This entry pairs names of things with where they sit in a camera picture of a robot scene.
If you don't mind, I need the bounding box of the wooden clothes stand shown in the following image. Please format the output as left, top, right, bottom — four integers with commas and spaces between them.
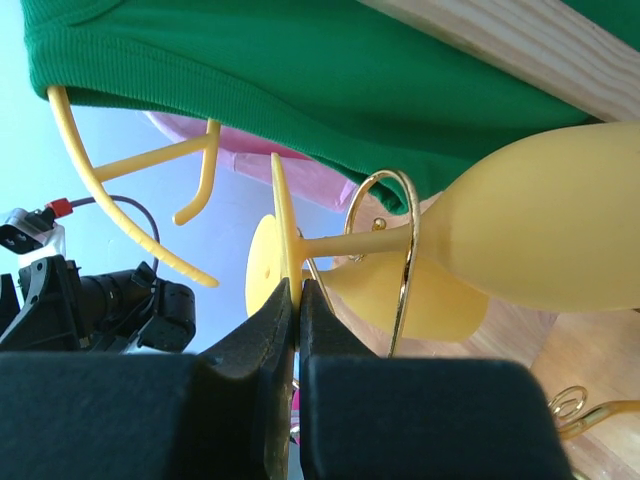
366, 1, 639, 122

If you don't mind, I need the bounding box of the yellow clothes hanger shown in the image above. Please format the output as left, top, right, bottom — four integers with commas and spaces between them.
47, 86, 221, 288

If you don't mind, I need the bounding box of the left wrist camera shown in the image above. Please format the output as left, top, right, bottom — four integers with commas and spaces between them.
1, 199, 72, 256

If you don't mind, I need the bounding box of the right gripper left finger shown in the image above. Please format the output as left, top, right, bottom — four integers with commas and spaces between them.
1, 281, 294, 479

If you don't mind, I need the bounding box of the green tank top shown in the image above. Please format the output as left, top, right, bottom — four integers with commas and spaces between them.
22, 1, 589, 199

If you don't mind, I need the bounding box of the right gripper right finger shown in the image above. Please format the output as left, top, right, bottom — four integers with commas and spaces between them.
300, 280, 572, 479

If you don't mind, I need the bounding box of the gold wire glass rack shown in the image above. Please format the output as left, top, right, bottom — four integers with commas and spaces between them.
299, 169, 640, 436

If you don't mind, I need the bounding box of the pink cloth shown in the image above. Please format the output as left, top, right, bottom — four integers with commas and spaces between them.
144, 110, 356, 211

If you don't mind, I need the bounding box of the yellow goblet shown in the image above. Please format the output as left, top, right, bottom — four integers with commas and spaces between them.
272, 121, 639, 312
245, 215, 489, 342

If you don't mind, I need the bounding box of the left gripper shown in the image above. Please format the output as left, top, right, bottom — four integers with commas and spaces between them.
1, 255, 196, 353

